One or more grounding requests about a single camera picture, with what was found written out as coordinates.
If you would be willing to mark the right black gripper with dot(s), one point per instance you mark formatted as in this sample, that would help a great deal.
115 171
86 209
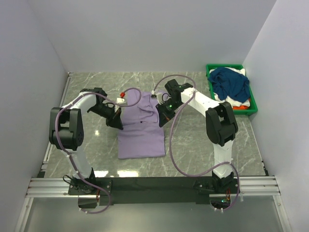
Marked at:
164 116

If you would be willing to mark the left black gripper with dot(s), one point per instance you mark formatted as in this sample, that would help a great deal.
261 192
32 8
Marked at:
115 120

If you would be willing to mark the purple t shirt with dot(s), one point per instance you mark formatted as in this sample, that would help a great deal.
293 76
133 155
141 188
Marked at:
141 136

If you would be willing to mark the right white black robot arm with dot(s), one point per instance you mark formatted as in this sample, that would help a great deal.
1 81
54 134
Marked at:
221 126

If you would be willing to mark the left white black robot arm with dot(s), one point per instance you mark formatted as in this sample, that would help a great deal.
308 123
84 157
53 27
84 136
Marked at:
66 131

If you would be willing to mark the dark blue t shirt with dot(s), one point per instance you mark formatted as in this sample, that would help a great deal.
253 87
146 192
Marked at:
228 83

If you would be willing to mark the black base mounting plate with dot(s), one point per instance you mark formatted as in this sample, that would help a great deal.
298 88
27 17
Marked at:
128 190

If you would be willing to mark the orange t shirt in bin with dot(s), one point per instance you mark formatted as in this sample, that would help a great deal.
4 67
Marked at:
242 107

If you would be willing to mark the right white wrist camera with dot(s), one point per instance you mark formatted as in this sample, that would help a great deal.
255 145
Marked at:
159 96

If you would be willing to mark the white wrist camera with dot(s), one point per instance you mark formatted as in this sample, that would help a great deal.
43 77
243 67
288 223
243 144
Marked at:
159 96
121 101

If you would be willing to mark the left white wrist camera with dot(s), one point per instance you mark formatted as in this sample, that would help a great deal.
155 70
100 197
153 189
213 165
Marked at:
121 101

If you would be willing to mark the aluminium rail frame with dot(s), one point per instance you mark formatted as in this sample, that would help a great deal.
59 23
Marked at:
48 208

